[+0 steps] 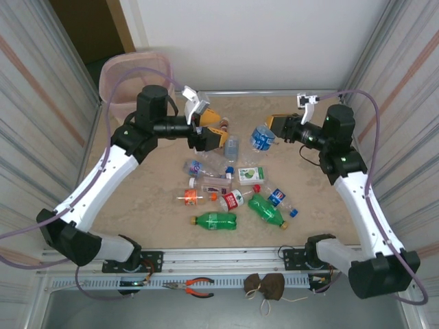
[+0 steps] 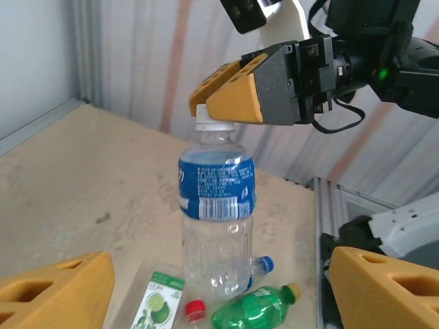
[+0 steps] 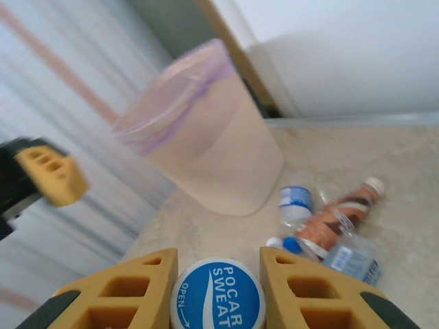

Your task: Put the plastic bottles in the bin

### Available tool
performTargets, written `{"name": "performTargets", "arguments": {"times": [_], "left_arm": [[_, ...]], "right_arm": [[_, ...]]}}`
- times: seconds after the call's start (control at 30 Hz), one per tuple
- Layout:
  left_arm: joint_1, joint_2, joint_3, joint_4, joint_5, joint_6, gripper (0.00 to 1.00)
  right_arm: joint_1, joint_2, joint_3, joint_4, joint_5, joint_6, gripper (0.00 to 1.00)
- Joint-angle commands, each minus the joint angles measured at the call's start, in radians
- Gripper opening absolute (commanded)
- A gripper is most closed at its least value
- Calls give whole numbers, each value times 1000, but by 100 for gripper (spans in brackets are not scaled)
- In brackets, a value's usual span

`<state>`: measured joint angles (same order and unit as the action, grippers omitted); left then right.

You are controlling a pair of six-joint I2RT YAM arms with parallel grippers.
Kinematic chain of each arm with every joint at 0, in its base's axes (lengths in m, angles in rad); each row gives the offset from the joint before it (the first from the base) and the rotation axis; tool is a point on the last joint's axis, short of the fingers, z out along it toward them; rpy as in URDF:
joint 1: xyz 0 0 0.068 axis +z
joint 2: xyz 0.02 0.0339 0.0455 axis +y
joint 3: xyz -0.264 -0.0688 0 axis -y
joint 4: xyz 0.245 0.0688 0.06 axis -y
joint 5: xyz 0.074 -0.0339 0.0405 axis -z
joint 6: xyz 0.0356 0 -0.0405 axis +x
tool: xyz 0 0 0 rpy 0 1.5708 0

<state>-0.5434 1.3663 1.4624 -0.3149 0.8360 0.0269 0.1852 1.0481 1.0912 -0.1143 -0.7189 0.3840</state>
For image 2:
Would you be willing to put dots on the green soda bottle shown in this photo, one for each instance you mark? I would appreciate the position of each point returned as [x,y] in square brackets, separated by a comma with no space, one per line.
[254,308]

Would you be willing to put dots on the red label red cap bottle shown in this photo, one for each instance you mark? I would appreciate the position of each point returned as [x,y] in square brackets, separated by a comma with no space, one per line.
[195,308]

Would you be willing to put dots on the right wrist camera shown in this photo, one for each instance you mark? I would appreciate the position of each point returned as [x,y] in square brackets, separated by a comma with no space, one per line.
[245,13]

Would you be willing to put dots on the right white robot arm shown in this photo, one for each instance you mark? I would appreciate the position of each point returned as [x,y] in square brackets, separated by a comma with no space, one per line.
[408,226]

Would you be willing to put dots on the white green lime packet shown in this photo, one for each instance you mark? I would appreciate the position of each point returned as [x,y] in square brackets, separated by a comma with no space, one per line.
[157,305]

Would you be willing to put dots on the blue cola label bottle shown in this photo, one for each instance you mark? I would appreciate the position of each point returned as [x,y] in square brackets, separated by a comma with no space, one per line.
[264,264]

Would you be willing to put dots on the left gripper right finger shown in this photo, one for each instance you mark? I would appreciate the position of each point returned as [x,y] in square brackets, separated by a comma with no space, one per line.
[384,294]

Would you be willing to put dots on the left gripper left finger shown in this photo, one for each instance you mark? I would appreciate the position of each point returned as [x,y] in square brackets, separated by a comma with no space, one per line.
[51,294]

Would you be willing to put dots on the aluminium frame bar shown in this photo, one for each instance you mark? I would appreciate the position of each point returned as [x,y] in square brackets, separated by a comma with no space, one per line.
[34,127]

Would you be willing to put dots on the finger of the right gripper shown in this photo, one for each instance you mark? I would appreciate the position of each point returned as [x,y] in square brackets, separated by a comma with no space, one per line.
[223,77]
[260,99]

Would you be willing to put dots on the blue label white cap bottle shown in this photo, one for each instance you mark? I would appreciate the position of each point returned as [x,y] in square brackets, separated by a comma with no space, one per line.
[216,192]

